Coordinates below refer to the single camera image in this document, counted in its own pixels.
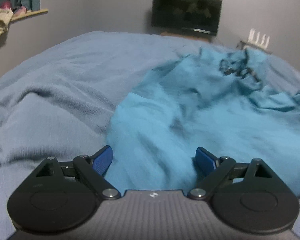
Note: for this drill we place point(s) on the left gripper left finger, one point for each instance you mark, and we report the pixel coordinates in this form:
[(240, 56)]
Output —
[(61, 195)]

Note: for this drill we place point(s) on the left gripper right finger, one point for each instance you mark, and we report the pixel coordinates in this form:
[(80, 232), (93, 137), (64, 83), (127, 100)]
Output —
[(249, 197)]

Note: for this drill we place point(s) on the teal blue garment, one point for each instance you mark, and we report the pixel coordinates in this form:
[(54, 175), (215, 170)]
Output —
[(243, 104)]

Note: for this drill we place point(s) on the small router shelf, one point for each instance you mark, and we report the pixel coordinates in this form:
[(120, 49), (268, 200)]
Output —
[(243, 44)]

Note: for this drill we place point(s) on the white wifi router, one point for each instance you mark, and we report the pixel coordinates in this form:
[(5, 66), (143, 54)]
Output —
[(256, 38)]

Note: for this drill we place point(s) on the wooden monitor desk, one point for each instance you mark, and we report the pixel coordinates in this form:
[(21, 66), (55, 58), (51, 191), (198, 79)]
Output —
[(189, 37)]

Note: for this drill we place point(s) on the wooden window sill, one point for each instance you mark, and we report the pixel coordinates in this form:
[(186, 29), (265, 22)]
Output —
[(29, 14)]

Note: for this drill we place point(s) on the pink item on sill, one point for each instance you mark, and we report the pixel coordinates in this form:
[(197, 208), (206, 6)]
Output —
[(17, 10)]

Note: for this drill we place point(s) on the black flat screen monitor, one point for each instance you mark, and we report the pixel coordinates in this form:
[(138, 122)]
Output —
[(202, 16)]

